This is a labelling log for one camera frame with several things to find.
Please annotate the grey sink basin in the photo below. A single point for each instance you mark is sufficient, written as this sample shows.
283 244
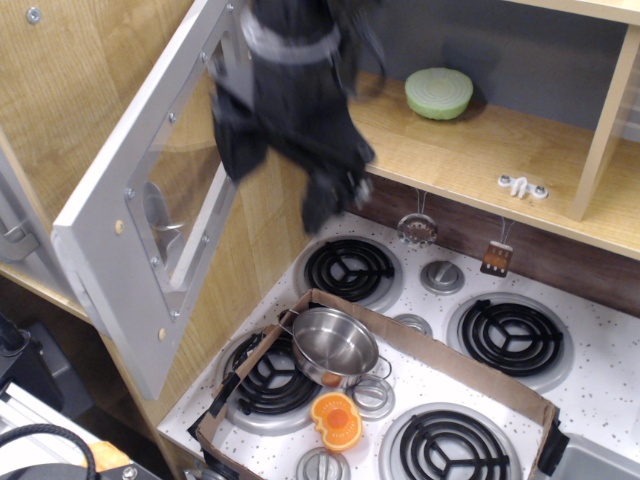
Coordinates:
583 459

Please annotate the front right black burner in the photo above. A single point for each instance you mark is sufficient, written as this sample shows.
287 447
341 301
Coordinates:
446 441

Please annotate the white plastic door catch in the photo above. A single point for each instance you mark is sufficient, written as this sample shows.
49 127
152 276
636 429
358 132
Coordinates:
521 187

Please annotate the brown cardboard barrier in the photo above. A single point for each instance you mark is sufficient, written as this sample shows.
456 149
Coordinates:
423 371

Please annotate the grey front stove knob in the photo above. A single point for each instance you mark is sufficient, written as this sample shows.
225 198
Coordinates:
321 464

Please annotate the orange toy fruit half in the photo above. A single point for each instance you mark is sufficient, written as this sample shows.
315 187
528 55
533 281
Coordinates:
338 421

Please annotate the black burner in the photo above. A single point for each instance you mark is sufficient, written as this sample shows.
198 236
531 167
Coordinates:
446 441
275 397
359 270
515 335

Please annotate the hanging brown spatula toy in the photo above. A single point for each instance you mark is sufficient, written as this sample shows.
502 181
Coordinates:
498 254

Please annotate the front left black burner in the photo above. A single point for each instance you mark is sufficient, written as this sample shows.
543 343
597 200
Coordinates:
275 397

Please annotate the hanging silver strainer toy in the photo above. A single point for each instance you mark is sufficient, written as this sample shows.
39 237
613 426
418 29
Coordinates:
418 229

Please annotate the green toy onion half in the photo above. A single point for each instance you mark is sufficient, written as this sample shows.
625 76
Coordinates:
438 93

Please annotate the silver toy microwave door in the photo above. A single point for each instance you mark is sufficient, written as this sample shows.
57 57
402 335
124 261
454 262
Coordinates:
137 235

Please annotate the grey back stove knob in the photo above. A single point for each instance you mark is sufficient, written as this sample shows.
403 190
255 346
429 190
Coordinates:
442 277

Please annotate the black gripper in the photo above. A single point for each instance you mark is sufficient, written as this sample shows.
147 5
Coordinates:
302 112

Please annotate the grey middle stove knob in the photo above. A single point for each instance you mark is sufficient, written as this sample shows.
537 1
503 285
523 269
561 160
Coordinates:
415 322

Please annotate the black box on floor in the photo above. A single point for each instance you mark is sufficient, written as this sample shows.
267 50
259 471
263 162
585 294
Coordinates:
33 360

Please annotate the back left black burner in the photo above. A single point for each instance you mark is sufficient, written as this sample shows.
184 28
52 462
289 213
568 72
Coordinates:
359 270

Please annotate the grey stove knob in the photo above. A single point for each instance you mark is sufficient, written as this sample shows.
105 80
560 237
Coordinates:
415 322
442 277
321 464
374 398

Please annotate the stainless steel pot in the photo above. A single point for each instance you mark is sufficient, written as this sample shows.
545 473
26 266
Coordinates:
332 348

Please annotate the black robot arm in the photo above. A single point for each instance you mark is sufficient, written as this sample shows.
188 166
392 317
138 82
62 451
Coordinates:
303 32

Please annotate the grey fridge door handle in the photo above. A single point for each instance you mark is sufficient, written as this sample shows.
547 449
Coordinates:
26 252

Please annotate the back right black burner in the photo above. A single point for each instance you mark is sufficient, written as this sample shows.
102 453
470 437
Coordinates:
515 335

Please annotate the grey centre stove knob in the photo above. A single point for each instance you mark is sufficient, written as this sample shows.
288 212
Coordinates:
374 398

